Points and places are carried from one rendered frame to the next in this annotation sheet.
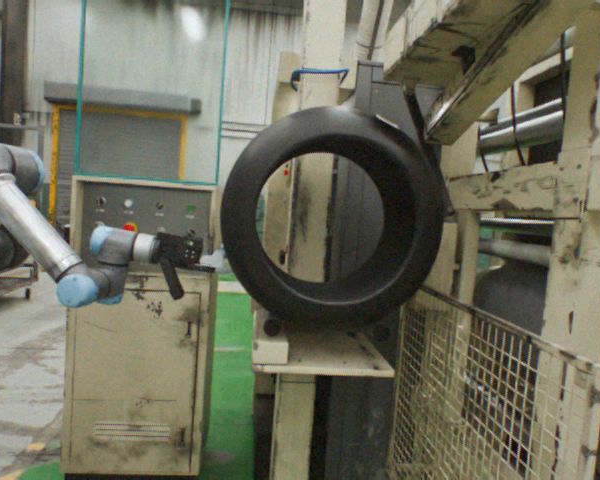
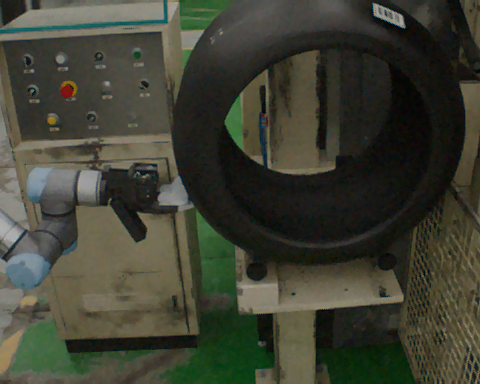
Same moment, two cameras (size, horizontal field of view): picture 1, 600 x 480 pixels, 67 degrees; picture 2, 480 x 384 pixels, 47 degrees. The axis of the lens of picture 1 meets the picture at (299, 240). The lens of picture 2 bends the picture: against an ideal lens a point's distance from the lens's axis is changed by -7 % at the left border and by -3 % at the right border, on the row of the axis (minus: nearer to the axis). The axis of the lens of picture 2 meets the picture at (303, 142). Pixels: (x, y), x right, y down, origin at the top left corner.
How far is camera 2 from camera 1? 0.47 m
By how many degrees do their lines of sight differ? 21
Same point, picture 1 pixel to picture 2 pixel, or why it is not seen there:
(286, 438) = (288, 321)
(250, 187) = (206, 127)
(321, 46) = not seen: outside the picture
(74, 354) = not seen: hidden behind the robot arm
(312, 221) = (297, 90)
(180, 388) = (163, 259)
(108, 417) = (93, 291)
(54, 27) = not seen: outside the picture
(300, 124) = (266, 36)
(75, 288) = (25, 272)
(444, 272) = (468, 142)
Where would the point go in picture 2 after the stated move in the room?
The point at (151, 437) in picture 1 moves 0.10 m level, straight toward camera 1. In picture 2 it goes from (142, 305) to (144, 323)
